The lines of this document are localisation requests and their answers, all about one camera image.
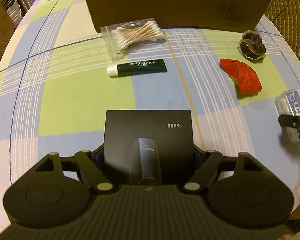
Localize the green lip gel tube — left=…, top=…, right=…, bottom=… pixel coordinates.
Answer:
left=107, top=59, right=167, bottom=77

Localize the black shaver box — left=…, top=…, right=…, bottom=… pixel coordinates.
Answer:
left=103, top=110, right=195, bottom=185

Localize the plaid tablecloth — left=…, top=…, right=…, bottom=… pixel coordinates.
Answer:
left=0, top=0, right=300, bottom=232

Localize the dark brown hair scrunchie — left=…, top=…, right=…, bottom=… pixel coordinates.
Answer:
left=237, top=30, right=266, bottom=62

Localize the red foil packet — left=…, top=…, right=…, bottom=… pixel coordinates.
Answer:
left=219, top=59, right=262, bottom=95

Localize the brown cardboard storage box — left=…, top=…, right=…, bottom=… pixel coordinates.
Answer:
left=86, top=0, right=271, bottom=33

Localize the bag of cotton swabs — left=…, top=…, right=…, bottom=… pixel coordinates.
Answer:
left=101, top=18, right=166, bottom=61

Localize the quilted tan chair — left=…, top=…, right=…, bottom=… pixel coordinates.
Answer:
left=265, top=0, right=300, bottom=61

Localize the blue floss pick box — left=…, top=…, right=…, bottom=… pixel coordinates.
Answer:
left=275, top=90, right=300, bottom=142

